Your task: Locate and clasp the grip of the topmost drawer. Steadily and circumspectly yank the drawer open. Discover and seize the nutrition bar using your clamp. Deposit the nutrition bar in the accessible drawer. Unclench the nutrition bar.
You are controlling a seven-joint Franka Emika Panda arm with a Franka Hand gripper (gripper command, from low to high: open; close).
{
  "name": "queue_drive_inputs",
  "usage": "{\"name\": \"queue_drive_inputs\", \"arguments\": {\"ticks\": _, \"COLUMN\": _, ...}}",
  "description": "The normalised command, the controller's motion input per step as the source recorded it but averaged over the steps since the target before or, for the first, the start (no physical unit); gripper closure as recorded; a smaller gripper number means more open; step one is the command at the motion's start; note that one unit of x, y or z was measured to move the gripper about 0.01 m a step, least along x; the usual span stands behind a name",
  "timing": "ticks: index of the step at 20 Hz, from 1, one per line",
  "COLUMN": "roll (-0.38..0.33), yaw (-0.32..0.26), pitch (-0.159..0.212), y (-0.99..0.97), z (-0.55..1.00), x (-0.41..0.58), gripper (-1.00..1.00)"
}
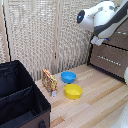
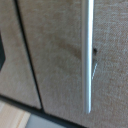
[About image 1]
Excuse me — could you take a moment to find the yellow bowl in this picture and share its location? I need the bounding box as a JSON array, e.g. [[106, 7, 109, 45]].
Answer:
[[63, 83, 84, 100]]

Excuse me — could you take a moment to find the brown drawer with short handle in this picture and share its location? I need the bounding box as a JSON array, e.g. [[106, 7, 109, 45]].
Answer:
[[103, 20, 128, 51]]

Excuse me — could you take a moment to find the orange yellow snack packet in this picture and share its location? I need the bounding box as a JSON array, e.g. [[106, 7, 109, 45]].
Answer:
[[41, 68, 59, 98]]

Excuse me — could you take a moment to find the short silver drawer handle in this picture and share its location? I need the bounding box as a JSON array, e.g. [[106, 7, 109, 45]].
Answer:
[[116, 30, 128, 36]]

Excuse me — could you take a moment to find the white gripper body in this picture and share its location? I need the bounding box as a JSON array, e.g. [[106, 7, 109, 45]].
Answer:
[[90, 34, 107, 46]]

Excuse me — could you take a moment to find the long silver drawer handle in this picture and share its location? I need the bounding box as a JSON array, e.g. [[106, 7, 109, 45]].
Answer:
[[96, 54, 122, 67]]

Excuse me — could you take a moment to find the brown drawer with long handle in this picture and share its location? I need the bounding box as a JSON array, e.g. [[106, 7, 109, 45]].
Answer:
[[89, 42, 128, 81]]

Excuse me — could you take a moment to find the blue bowl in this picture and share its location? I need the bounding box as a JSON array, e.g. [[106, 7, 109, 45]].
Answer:
[[60, 71, 78, 85]]

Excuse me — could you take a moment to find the black fabric storage box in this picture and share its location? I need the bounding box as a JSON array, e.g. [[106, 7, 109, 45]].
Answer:
[[0, 59, 52, 128]]

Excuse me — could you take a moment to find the dark wooden drawer cabinet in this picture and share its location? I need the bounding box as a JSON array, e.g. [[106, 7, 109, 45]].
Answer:
[[87, 19, 128, 84]]

